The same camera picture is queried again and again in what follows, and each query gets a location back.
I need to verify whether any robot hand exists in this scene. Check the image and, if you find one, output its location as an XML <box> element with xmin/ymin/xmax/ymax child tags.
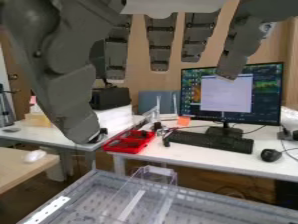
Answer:
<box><xmin>0</xmin><ymin>0</ymin><xmax>298</xmax><ymax>145</ymax></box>

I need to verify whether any small white jointed device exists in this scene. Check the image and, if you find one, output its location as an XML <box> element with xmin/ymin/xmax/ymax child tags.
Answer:
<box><xmin>276</xmin><ymin>105</ymin><xmax>298</xmax><ymax>142</ymax></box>

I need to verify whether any black case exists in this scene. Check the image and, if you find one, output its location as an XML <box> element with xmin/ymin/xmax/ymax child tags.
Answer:
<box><xmin>89</xmin><ymin>86</ymin><xmax>133</xmax><ymax>111</ymax></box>

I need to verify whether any orange note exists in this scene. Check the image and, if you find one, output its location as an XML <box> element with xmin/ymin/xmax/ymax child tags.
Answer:
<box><xmin>175</xmin><ymin>115</ymin><xmax>191</xmax><ymax>127</ymax></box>

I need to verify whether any computer screen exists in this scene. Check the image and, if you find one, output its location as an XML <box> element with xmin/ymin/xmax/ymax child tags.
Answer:
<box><xmin>178</xmin><ymin>61</ymin><xmax>286</xmax><ymax>138</ymax></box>

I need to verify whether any white desk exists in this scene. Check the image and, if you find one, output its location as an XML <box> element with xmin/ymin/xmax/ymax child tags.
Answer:
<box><xmin>106</xmin><ymin>114</ymin><xmax>298</xmax><ymax>184</ymax></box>
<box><xmin>0</xmin><ymin>112</ymin><xmax>149</xmax><ymax>152</ymax></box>

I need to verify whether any black mouse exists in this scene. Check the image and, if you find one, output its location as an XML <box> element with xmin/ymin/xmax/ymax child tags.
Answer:
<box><xmin>259</xmin><ymin>148</ymin><xmax>283</xmax><ymax>164</ymax></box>

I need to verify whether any white mouse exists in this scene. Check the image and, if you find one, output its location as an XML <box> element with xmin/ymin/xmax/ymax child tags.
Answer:
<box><xmin>22</xmin><ymin>149</ymin><xmax>47</xmax><ymax>164</ymax></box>

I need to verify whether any black keyboard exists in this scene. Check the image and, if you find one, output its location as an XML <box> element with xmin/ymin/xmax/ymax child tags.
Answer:
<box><xmin>165</xmin><ymin>129</ymin><xmax>255</xmax><ymax>155</ymax></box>

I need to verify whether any wooden desk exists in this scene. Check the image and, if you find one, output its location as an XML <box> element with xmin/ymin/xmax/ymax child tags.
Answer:
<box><xmin>0</xmin><ymin>147</ymin><xmax>62</xmax><ymax>196</ymax></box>

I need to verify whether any red tray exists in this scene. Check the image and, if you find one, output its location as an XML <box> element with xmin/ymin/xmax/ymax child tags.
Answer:
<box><xmin>102</xmin><ymin>135</ymin><xmax>150</xmax><ymax>155</ymax></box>
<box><xmin>118</xmin><ymin>129</ymin><xmax>158</xmax><ymax>145</ymax></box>

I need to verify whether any clear box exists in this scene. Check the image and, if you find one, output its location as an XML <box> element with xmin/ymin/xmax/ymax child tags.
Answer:
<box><xmin>16</xmin><ymin>168</ymin><xmax>298</xmax><ymax>224</ymax></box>
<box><xmin>105</xmin><ymin>165</ymin><xmax>179</xmax><ymax>224</ymax></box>

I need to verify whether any tan box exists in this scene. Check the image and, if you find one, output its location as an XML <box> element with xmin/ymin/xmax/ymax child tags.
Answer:
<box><xmin>22</xmin><ymin>112</ymin><xmax>53</xmax><ymax>129</ymax></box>

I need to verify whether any small black object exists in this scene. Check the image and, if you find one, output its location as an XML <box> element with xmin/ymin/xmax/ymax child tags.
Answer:
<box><xmin>161</xmin><ymin>136</ymin><xmax>172</xmax><ymax>148</ymax></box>

